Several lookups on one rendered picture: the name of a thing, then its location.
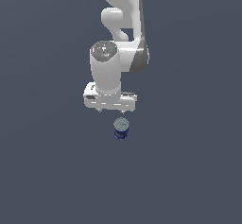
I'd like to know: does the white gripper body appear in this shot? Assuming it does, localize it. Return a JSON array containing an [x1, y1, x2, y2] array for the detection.
[[82, 81, 138, 112]]

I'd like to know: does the blue can with grey lid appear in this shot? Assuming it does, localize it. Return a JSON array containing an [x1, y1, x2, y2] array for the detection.
[[112, 116, 130, 141]]

